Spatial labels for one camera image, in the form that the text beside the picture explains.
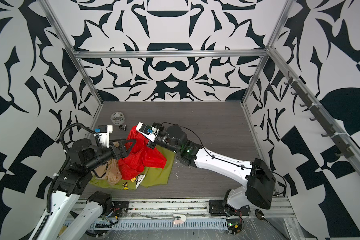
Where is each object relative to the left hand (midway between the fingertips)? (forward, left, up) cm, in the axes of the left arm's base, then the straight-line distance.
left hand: (130, 138), depth 67 cm
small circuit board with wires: (-31, -47, -29) cm, 63 cm away
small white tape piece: (-27, -22, -27) cm, 44 cm away
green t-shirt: (-9, -6, -27) cm, 29 cm away
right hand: (+2, -5, +7) cm, 9 cm away
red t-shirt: (-4, -3, -10) cm, 11 cm away
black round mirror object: (-27, -59, -27) cm, 70 cm away
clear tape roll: (+33, +22, -27) cm, 48 cm away
